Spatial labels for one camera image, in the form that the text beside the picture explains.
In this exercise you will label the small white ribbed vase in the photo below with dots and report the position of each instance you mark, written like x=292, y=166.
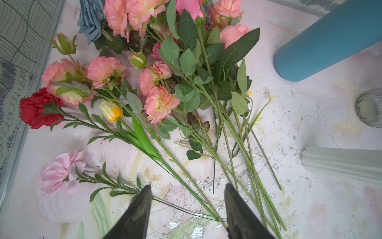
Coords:
x=349, y=164

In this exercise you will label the clear glass vase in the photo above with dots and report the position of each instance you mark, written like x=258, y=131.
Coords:
x=369, y=107

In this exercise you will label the light pink carnation stem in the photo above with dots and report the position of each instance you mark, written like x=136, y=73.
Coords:
x=73, y=180

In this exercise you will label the blue grey rose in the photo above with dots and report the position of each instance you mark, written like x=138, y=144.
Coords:
x=90, y=19

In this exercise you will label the tall blue ceramic vase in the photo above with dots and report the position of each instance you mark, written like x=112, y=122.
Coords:
x=348, y=29

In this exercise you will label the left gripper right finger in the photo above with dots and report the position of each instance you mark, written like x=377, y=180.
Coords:
x=242, y=222

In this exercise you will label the pink carnation spray stem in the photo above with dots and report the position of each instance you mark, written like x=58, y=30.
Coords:
x=74, y=83

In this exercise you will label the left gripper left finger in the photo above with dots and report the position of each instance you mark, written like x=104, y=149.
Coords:
x=134, y=222

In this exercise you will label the small white daisy stem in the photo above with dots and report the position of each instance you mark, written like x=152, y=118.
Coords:
x=270, y=96

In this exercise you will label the pink flower bunch on table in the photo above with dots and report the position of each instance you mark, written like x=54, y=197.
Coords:
x=198, y=82

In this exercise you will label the red carnation stem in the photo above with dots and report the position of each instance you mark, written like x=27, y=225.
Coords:
x=44, y=109

